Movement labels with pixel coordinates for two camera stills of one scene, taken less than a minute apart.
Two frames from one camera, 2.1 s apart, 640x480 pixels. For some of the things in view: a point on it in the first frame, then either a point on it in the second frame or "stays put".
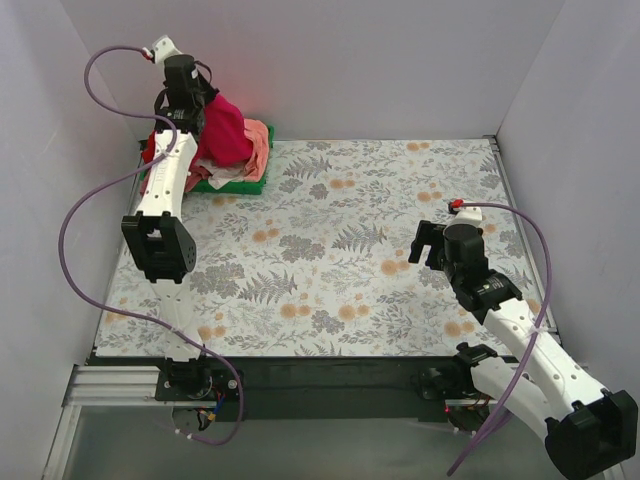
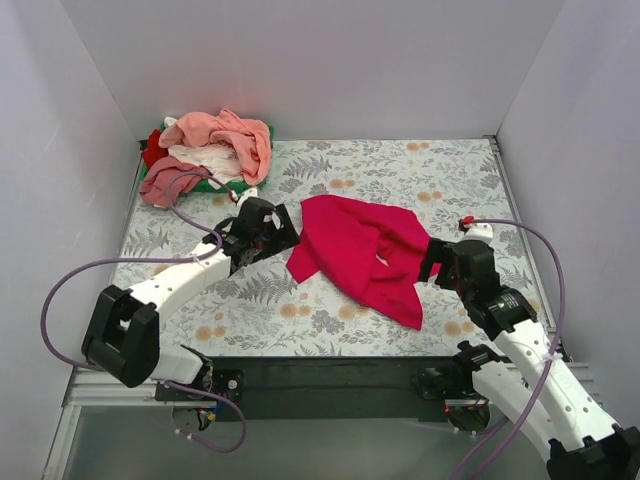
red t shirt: (148, 154) stays put
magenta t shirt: (225, 139) -> (371, 250)
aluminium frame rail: (102, 386) stays put
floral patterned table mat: (317, 261) stays put
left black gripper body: (201, 107) -> (279, 232)
